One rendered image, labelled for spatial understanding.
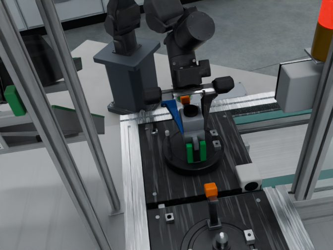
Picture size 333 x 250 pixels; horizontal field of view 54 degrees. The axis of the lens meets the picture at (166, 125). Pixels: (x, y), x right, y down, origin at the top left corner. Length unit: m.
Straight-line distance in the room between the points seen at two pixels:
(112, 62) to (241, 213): 0.53
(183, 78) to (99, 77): 0.69
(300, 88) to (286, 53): 2.48
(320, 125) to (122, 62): 0.56
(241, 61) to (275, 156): 2.09
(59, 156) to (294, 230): 0.45
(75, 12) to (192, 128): 3.12
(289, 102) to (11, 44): 0.40
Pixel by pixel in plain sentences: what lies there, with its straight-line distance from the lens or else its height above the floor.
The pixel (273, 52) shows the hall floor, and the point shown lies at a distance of 3.02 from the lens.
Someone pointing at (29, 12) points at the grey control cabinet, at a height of 0.27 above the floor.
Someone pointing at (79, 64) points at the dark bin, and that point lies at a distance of 0.67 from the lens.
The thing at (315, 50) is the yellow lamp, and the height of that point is 1.27.
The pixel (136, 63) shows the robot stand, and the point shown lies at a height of 1.06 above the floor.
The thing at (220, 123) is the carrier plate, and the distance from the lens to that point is 0.83.
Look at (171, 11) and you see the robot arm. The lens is 0.70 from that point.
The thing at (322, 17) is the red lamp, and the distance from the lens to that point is 0.50.
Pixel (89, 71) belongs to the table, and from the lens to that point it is 1.31.
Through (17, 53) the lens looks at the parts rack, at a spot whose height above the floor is 1.39.
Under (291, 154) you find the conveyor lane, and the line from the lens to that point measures 0.85.
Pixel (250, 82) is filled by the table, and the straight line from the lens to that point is 1.16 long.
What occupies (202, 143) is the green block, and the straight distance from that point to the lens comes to 0.68.
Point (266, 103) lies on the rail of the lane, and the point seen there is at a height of 0.96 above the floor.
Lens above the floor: 1.53
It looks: 42 degrees down
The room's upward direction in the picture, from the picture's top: 7 degrees counter-clockwise
